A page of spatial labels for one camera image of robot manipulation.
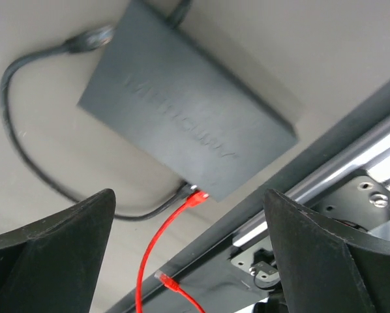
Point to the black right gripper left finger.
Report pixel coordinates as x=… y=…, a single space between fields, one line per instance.
x=53 y=264

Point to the aluminium frame rail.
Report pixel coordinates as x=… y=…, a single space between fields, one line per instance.
x=358 y=143

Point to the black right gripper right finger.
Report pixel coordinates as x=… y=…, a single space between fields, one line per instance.
x=324 y=265

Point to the dark grey network switch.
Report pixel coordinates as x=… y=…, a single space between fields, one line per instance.
x=156 y=88

